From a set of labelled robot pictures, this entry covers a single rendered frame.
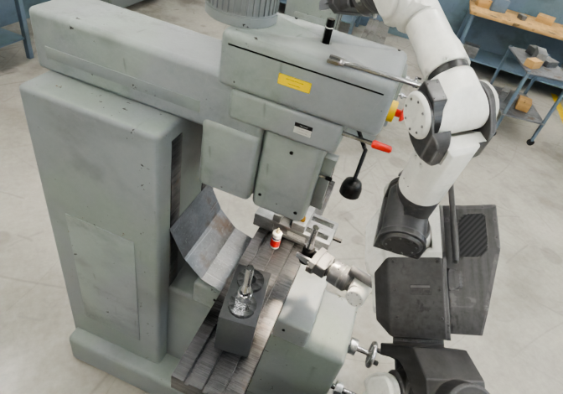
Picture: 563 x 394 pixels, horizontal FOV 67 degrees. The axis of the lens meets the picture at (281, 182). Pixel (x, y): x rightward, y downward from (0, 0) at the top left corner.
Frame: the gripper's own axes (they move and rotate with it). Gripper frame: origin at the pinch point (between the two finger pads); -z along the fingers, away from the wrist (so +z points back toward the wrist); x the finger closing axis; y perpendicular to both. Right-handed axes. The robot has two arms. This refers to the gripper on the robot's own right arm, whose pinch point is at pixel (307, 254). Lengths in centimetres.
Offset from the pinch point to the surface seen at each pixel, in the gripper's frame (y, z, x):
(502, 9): 19, -39, -613
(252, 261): 19.0, -20.6, 2.5
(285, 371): 62, 11, 10
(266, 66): -70, -21, 15
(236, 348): 13.7, 0.1, 38.7
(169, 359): 93, -43, 26
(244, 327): 0.6, 0.9, 38.4
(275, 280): 17.7, -7.5, 5.0
